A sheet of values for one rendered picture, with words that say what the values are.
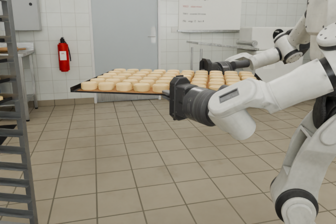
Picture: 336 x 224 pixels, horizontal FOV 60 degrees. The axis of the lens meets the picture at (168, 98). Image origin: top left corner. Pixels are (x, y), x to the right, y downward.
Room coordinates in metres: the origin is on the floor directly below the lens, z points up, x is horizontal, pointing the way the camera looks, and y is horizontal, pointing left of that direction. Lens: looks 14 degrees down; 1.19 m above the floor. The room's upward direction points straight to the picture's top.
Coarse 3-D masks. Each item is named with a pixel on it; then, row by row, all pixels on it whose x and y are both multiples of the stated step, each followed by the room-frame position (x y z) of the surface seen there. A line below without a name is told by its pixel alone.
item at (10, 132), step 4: (0, 128) 1.36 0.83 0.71; (4, 128) 1.36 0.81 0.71; (0, 132) 1.36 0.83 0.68; (4, 132) 1.36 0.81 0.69; (8, 132) 1.36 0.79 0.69; (12, 132) 1.35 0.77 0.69; (16, 132) 1.35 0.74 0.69; (20, 132) 1.35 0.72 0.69; (8, 136) 1.33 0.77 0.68; (12, 136) 1.33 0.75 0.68; (16, 136) 1.32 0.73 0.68; (20, 136) 1.33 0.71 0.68
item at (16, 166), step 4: (0, 164) 1.37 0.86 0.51; (4, 164) 1.36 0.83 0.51; (8, 164) 1.36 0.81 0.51; (12, 164) 1.36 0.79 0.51; (16, 164) 1.35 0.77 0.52; (20, 164) 1.35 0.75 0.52; (24, 164) 1.35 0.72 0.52; (0, 168) 1.34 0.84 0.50; (4, 168) 1.34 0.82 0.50; (8, 168) 1.34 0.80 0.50; (12, 168) 1.34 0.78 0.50; (16, 168) 1.34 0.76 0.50; (20, 168) 1.34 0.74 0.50; (24, 168) 1.34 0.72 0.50
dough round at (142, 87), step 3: (135, 84) 0.87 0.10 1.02; (138, 84) 0.87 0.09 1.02; (141, 84) 0.87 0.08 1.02; (144, 84) 0.87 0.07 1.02; (147, 84) 0.87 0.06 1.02; (135, 87) 0.87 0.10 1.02; (138, 87) 0.86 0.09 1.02; (141, 87) 0.86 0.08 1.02; (144, 87) 0.86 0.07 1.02; (147, 87) 0.87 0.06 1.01; (135, 90) 0.87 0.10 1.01; (138, 90) 0.86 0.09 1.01; (141, 90) 0.86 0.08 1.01; (144, 90) 0.86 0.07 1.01; (147, 90) 0.87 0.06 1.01
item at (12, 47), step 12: (12, 12) 1.38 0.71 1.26; (12, 24) 1.37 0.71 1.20; (12, 36) 1.36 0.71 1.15; (12, 48) 1.35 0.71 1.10; (12, 72) 1.35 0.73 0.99; (12, 84) 1.35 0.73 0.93; (24, 120) 1.37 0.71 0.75; (24, 132) 1.36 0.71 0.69; (24, 144) 1.35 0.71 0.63; (24, 156) 1.35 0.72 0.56; (36, 216) 1.37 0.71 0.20
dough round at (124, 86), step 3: (117, 84) 0.88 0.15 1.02; (120, 84) 0.87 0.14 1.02; (123, 84) 0.87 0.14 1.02; (126, 84) 0.87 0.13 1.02; (129, 84) 0.88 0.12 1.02; (117, 87) 0.87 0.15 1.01; (120, 87) 0.87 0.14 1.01; (123, 87) 0.87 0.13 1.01; (126, 87) 0.87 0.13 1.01; (129, 87) 0.88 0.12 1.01; (117, 90) 0.88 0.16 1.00; (120, 90) 0.87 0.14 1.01; (123, 90) 0.87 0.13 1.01; (126, 90) 0.87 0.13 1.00
